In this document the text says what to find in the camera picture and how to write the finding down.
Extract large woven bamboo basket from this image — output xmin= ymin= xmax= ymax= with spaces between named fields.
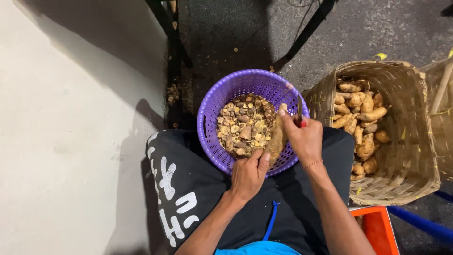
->
xmin=302 ymin=60 xmax=441 ymax=207

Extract blue pipe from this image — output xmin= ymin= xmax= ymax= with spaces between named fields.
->
xmin=387 ymin=190 xmax=453 ymax=245

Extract heap of sweet potato trimmings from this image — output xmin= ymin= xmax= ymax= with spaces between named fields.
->
xmin=216 ymin=93 xmax=277 ymax=159

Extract blue drawstring cord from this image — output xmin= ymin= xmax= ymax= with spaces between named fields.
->
xmin=263 ymin=201 xmax=281 ymax=242

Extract unpeeled brown sweet potato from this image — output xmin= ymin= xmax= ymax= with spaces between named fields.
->
xmin=262 ymin=103 xmax=289 ymax=168

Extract woven bamboo basket with stick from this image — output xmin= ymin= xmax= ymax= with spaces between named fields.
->
xmin=420 ymin=48 xmax=453 ymax=182

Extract pile of unpeeled sweet potatoes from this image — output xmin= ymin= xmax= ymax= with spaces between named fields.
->
xmin=331 ymin=79 xmax=390 ymax=181

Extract orange plastic crate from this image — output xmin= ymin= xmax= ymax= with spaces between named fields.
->
xmin=350 ymin=206 xmax=400 ymax=255

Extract black metal table frame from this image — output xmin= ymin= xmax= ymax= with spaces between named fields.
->
xmin=145 ymin=0 xmax=340 ymax=129

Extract person's left hand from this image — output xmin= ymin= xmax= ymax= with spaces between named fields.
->
xmin=230 ymin=148 xmax=271 ymax=203

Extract purple plastic perforated basket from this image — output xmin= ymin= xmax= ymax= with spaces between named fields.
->
xmin=197 ymin=69 xmax=310 ymax=178

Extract red handled knife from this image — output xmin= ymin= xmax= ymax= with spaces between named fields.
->
xmin=297 ymin=93 xmax=307 ymax=128

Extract blue shirt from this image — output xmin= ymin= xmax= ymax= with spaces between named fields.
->
xmin=214 ymin=241 xmax=301 ymax=255

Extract person's right hand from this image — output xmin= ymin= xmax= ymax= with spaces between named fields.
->
xmin=278 ymin=108 xmax=324 ymax=168

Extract black printed shorts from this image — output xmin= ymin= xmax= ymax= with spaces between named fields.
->
xmin=145 ymin=127 xmax=355 ymax=255

